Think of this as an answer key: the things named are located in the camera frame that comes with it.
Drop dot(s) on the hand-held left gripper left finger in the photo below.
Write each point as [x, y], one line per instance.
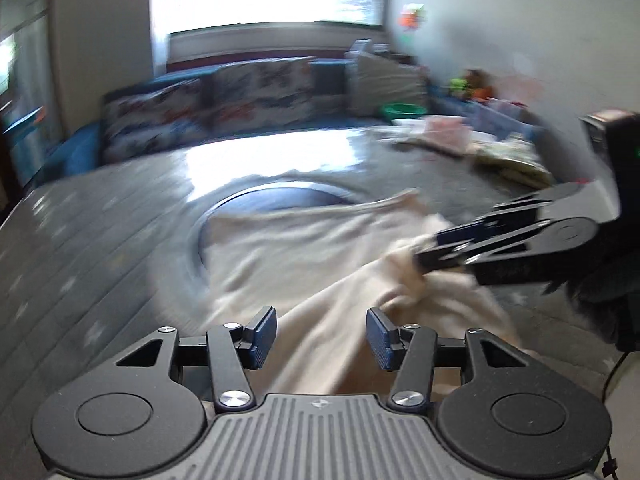
[263, 331]

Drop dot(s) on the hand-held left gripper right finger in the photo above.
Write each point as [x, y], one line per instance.
[378, 332]

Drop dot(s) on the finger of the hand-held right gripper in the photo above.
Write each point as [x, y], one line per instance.
[450, 259]
[467, 234]

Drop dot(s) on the cream garment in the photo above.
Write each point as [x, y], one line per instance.
[300, 260]

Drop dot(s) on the pile of clutter on table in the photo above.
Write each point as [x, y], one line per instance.
[515, 157]

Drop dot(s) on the pink cloth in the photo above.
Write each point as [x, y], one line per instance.
[445, 132]

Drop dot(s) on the green bowl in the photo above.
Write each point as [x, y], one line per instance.
[406, 110]

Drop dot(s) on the pile of colourful toys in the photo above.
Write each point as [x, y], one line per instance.
[470, 85]

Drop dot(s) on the grey cushion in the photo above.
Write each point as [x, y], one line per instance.
[385, 85]

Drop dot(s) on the blue sofa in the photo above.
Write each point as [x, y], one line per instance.
[330, 80]

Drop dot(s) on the printed sofa cushion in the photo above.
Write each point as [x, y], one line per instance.
[160, 120]
[260, 92]

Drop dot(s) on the colourful wall decoration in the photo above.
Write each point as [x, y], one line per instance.
[412, 15]

